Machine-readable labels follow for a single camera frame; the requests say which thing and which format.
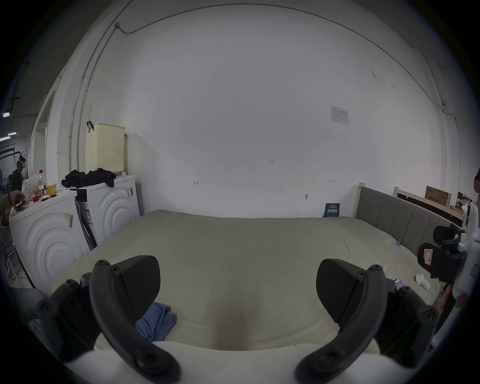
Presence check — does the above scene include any brown carton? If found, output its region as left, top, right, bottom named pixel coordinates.
left=425, top=185, right=451, bottom=209

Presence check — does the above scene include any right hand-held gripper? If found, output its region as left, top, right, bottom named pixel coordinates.
left=417, top=203, right=480, bottom=309

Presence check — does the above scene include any bed with beige sheet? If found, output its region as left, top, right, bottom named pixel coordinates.
left=52, top=209, right=444, bottom=354

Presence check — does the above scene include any pale wooden bed frame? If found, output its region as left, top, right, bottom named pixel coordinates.
left=393, top=186, right=466, bottom=223

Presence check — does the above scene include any grey padded headboard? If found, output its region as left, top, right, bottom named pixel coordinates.
left=354, top=185, right=466, bottom=256

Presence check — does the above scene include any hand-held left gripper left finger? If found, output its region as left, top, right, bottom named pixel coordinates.
left=37, top=255, right=183, bottom=384

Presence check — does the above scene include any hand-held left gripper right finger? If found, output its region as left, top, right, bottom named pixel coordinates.
left=295, top=258, right=439, bottom=382

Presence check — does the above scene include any white washing machine with bottles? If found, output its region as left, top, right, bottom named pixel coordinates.
left=8, top=169, right=91, bottom=290

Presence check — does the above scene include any blue garment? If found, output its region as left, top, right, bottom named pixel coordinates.
left=135, top=301, right=178, bottom=343

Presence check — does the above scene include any white washing machine with basket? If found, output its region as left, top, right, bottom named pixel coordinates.
left=61, top=122, right=142, bottom=249

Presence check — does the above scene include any white paper sheet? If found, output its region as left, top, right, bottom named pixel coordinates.
left=329, top=105, right=350, bottom=126

